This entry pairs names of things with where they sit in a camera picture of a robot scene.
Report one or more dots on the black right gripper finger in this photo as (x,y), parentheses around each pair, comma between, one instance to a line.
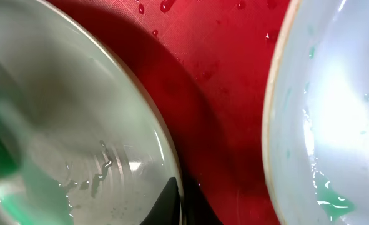
(166,210)

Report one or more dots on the white plate stained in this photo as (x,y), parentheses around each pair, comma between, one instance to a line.
(315,126)
(94,148)

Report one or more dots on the red plastic tray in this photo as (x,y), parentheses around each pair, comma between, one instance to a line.
(205,64)

